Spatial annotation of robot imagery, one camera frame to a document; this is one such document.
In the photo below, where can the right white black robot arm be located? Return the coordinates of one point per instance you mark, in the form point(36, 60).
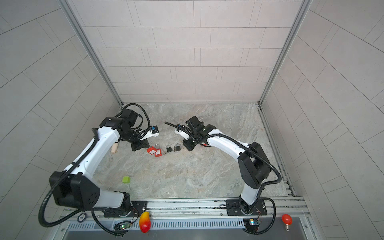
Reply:
point(255, 168)

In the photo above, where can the circuit board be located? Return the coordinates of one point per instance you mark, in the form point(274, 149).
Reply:
point(251, 226)
point(123, 227)

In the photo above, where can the green cube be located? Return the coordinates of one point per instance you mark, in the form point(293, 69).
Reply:
point(126, 180)

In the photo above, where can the round black badge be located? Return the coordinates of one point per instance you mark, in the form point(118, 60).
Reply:
point(82, 217)

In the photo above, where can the yellow red mango toy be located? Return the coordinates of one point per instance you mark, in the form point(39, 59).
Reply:
point(145, 222)

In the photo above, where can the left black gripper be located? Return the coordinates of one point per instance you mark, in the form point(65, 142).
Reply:
point(142, 143)

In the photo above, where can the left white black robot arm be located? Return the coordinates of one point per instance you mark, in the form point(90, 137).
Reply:
point(74, 186)

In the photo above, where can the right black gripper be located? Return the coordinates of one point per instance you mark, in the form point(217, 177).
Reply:
point(186, 143)

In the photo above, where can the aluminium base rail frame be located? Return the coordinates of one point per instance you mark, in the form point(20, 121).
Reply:
point(177, 214)

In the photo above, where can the red light bulb toy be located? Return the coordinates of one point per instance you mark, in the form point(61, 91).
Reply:
point(287, 220)

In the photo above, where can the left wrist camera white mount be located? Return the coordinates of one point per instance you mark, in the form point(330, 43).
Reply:
point(152, 132)

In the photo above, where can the right circuit board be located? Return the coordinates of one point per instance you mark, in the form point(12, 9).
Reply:
point(251, 226)

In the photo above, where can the beige toy microphone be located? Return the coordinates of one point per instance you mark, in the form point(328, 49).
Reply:
point(114, 148)

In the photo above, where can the left circuit board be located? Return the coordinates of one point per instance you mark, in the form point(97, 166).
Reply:
point(123, 227)

